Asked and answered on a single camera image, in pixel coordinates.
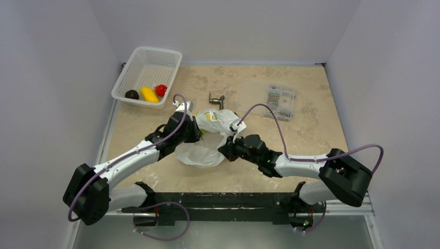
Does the white plastic shopping bag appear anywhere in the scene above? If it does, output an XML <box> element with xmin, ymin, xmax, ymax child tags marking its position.
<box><xmin>174</xmin><ymin>108</ymin><xmax>240</xmax><ymax>169</ymax></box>

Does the red fake fruit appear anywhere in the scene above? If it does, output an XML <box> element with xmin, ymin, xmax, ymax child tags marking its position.
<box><xmin>154</xmin><ymin>85</ymin><xmax>168</xmax><ymax>97</ymax></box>

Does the yellow fake fruit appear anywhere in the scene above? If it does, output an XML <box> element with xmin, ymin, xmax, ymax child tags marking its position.
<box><xmin>140</xmin><ymin>87</ymin><xmax>160</xmax><ymax>103</ymax></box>

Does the dark brown fake fruit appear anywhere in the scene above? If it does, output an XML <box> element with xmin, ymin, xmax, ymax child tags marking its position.
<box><xmin>125</xmin><ymin>90</ymin><xmax>140</xmax><ymax>100</ymax></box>

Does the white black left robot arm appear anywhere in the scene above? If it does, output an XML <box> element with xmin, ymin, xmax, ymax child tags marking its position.
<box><xmin>62</xmin><ymin>112</ymin><xmax>202</xmax><ymax>225</ymax></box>

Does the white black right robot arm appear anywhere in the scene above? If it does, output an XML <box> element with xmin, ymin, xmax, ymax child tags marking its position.
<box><xmin>218</xmin><ymin>134</ymin><xmax>373</xmax><ymax>211</ymax></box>

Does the grey metal clamp lever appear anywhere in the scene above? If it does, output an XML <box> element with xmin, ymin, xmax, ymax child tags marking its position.
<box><xmin>209</xmin><ymin>93</ymin><xmax>225</xmax><ymax>110</ymax></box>

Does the clear plastic screw organizer box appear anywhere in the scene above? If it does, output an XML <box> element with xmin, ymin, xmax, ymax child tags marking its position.
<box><xmin>236</xmin><ymin>80</ymin><xmax>296</xmax><ymax>121</ymax></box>

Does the white plastic perforated basket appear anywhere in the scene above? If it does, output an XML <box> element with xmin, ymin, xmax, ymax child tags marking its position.
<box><xmin>111</xmin><ymin>47</ymin><xmax>183</xmax><ymax>109</ymax></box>

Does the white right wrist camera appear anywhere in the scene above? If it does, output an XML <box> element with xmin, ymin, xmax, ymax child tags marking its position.
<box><xmin>229</xmin><ymin>119</ymin><xmax>247</xmax><ymax>142</ymax></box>

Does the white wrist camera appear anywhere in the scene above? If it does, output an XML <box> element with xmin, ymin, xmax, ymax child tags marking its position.
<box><xmin>229</xmin><ymin>119</ymin><xmax>247</xmax><ymax>142</ymax></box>
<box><xmin>173</xmin><ymin>100</ymin><xmax>194</xmax><ymax>121</ymax></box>

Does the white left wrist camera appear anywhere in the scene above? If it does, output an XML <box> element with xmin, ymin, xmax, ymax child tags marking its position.
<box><xmin>173</xmin><ymin>100</ymin><xmax>194</xmax><ymax>121</ymax></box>

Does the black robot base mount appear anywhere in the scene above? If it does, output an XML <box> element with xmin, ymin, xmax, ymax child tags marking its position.
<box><xmin>121</xmin><ymin>183</ymin><xmax>326</xmax><ymax>229</ymax></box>

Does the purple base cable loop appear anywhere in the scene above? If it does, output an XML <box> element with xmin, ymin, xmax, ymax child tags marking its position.
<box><xmin>132</xmin><ymin>201</ymin><xmax>191</xmax><ymax>242</ymax></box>

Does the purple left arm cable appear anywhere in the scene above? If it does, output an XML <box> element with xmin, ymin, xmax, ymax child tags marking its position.
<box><xmin>67</xmin><ymin>93</ymin><xmax>189</xmax><ymax>223</ymax></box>

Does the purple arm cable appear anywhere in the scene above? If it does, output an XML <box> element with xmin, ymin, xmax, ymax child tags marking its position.
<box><xmin>67</xmin><ymin>93</ymin><xmax>189</xmax><ymax>223</ymax></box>
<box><xmin>236</xmin><ymin>103</ymin><xmax>384</xmax><ymax>176</ymax></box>

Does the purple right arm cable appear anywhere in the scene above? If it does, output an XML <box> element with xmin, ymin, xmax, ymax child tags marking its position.
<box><xmin>236</xmin><ymin>103</ymin><xmax>384</xmax><ymax>176</ymax></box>

